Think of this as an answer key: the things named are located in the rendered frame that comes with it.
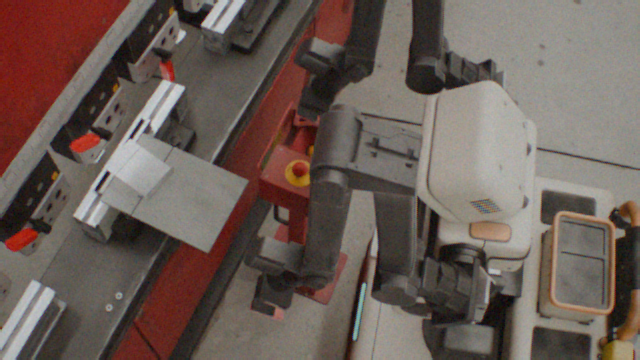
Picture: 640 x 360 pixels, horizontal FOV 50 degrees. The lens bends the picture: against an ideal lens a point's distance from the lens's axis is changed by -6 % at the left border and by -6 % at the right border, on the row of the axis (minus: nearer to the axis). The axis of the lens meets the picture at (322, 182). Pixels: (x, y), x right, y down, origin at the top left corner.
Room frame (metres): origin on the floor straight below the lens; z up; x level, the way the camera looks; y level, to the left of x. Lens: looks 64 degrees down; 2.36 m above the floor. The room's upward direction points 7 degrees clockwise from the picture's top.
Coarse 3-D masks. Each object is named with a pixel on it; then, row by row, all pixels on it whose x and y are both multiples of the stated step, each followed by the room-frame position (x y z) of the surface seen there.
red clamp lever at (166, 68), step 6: (156, 48) 0.79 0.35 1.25; (156, 54) 0.78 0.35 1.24; (162, 54) 0.78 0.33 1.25; (168, 54) 0.78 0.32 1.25; (162, 60) 0.78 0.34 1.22; (168, 60) 0.78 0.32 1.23; (162, 66) 0.78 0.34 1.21; (168, 66) 0.78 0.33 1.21; (162, 72) 0.78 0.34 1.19; (168, 72) 0.78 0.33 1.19; (168, 78) 0.78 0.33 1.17; (174, 78) 0.79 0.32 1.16
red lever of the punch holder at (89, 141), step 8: (96, 128) 0.60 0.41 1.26; (104, 128) 0.60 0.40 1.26; (88, 136) 0.56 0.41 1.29; (96, 136) 0.57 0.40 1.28; (104, 136) 0.58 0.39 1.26; (72, 144) 0.53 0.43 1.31; (80, 144) 0.53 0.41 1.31; (88, 144) 0.54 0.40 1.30; (96, 144) 0.56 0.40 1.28; (80, 152) 0.52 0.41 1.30
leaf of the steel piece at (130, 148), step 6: (126, 144) 0.71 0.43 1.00; (132, 144) 0.71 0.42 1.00; (120, 150) 0.69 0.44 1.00; (126, 150) 0.69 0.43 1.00; (132, 150) 0.69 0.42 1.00; (114, 156) 0.67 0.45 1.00; (120, 156) 0.68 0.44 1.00; (126, 156) 0.68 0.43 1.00; (108, 162) 0.66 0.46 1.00; (114, 162) 0.66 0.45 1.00; (120, 162) 0.66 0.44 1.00; (126, 162) 0.66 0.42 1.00; (108, 168) 0.64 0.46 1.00; (114, 168) 0.65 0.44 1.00; (120, 168) 0.65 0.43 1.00; (114, 174) 0.63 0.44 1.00
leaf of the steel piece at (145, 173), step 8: (136, 152) 0.69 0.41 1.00; (144, 152) 0.69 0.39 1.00; (136, 160) 0.67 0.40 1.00; (144, 160) 0.67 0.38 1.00; (152, 160) 0.68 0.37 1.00; (128, 168) 0.65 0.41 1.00; (136, 168) 0.65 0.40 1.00; (144, 168) 0.65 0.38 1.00; (152, 168) 0.66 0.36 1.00; (160, 168) 0.66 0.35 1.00; (168, 168) 0.66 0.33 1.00; (120, 176) 0.63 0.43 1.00; (128, 176) 0.63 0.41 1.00; (136, 176) 0.63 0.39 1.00; (144, 176) 0.64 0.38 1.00; (152, 176) 0.64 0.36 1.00; (160, 176) 0.64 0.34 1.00; (168, 176) 0.64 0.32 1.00; (128, 184) 0.61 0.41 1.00; (136, 184) 0.62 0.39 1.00; (144, 184) 0.62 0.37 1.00; (152, 184) 0.62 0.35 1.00; (160, 184) 0.62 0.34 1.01; (144, 192) 0.60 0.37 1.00; (152, 192) 0.60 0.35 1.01
